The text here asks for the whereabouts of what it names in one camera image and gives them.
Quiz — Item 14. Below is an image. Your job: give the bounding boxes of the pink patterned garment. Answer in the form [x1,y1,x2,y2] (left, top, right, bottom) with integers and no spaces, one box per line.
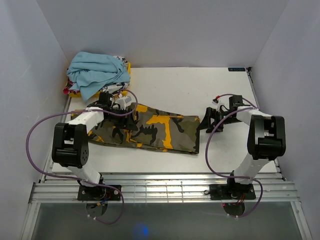
[63,84,72,95]

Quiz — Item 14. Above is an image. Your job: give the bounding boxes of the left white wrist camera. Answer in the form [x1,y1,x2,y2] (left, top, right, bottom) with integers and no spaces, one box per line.
[116,96,132,109]

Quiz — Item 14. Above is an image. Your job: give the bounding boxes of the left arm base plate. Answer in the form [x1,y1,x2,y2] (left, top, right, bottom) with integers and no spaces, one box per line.
[77,185,122,202]

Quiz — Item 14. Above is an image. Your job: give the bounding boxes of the light blue cloth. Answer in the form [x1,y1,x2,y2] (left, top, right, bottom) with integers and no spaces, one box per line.
[66,51,131,102]

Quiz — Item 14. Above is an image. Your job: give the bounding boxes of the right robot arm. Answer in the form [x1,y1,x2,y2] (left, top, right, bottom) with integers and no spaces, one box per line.
[198,93,286,202]

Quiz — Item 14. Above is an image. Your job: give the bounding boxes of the aluminium table edge rail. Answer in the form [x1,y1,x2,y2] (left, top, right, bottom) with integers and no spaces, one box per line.
[29,172,300,204]

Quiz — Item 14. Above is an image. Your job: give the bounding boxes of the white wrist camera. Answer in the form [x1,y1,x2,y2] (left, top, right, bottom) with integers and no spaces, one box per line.
[212,98,225,112]
[116,96,132,109]

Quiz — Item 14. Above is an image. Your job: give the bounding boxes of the blue table label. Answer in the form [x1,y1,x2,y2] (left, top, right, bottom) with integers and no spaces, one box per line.
[228,67,246,72]

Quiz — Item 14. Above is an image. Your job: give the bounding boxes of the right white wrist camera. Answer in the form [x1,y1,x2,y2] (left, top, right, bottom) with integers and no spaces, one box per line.
[212,98,225,112]

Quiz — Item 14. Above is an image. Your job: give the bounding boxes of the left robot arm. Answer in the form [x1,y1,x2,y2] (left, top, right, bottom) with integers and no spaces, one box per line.
[51,92,137,201]

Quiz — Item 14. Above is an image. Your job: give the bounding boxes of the black white printed garment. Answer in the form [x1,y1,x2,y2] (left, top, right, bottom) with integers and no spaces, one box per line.
[97,55,131,95]

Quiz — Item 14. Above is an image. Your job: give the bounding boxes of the yellow camouflage trousers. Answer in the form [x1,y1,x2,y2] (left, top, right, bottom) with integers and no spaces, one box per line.
[88,104,200,155]

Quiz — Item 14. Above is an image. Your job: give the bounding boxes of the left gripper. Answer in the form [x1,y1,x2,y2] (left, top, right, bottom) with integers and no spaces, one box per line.
[105,107,138,131]

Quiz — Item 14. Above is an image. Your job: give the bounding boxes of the yellow tray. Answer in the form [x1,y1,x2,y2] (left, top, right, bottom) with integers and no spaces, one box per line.
[65,62,132,99]

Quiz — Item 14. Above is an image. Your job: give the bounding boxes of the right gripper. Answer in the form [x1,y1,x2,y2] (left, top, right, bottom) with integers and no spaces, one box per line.
[197,106,241,133]

